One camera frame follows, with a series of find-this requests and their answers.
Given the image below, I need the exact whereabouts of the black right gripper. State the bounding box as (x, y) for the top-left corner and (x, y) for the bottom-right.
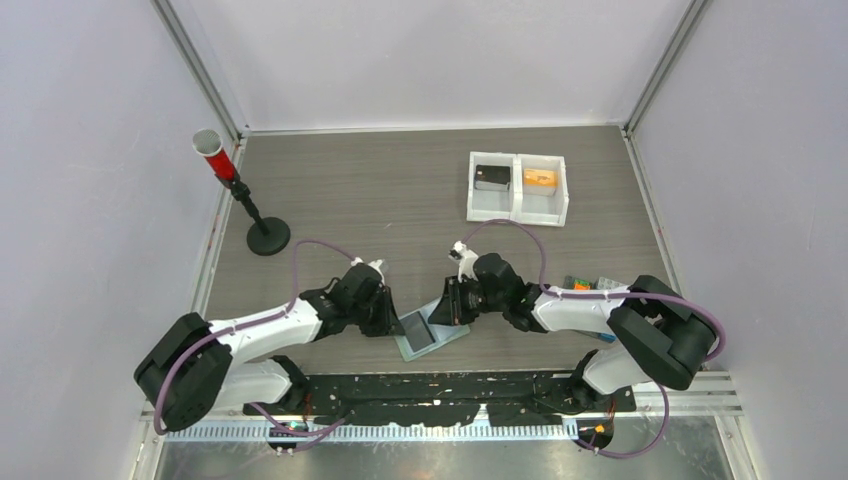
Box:
(428, 275), (507, 327)

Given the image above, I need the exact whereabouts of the green card holder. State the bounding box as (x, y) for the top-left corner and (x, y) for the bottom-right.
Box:
(395, 300), (471, 362)

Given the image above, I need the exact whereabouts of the black credit card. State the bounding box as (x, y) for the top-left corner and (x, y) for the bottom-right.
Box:
(400, 311), (436, 353)

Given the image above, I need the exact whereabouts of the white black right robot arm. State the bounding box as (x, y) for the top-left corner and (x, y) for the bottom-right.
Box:
(427, 243), (721, 411)

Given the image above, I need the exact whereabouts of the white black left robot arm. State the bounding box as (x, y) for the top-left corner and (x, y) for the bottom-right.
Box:
(133, 259), (403, 432)

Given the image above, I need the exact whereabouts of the black box in bin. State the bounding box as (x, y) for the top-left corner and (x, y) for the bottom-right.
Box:
(473, 164), (512, 192)

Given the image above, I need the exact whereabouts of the white two-compartment bin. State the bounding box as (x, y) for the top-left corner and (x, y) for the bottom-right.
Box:
(466, 151), (570, 227)

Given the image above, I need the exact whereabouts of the red microphone on stand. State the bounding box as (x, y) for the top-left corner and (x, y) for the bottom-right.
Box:
(192, 129), (291, 256)

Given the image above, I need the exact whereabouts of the grey lego brick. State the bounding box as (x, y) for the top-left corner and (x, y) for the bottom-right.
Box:
(595, 277), (630, 291)

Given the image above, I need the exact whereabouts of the orange box in bin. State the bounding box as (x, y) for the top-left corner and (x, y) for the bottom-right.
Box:
(522, 168), (559, 196)

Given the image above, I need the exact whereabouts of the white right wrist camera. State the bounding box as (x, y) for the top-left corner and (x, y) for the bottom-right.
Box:
(449, 241), (479, 282)

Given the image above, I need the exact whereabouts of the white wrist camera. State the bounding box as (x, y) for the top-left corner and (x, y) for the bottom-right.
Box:
(350, 257), (388, 284)
(449, 241), (479, 282)

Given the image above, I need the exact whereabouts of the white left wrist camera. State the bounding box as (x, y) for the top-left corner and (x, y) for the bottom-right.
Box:
(350, 257), (388, 284)

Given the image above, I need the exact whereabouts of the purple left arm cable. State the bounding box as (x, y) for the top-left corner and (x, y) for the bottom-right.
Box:
(153, 239), (362, 437)

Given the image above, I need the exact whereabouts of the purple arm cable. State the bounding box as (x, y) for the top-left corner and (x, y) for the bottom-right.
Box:
(462, 218), (728, 362)
(153, 239), (362, 437)

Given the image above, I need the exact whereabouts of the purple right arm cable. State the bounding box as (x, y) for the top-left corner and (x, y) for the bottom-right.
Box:
(462, 218), (728, 362)

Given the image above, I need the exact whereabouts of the aluminium front rail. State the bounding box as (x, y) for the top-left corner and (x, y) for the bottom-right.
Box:
(155, 372), (744, 449)

